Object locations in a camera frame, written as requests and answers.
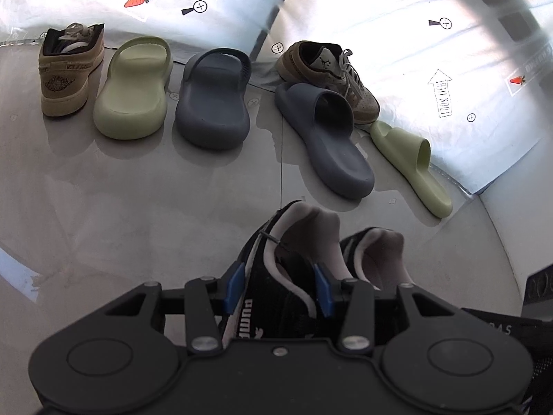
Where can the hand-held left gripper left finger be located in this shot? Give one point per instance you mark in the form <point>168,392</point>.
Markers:
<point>234,289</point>

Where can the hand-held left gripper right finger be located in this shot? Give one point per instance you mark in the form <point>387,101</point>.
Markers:
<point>324,294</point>

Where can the black sneaker with plastic tag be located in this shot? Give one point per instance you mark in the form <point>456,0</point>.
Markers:
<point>268,302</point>

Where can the dark grey-blue slide sandal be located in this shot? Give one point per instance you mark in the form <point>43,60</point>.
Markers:
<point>211,116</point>
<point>341,168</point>

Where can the tan suede sneaker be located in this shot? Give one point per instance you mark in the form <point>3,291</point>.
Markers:
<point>311,73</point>
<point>65,90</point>

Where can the light green slide sandal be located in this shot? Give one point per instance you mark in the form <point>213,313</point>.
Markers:
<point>427,190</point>
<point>125,112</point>

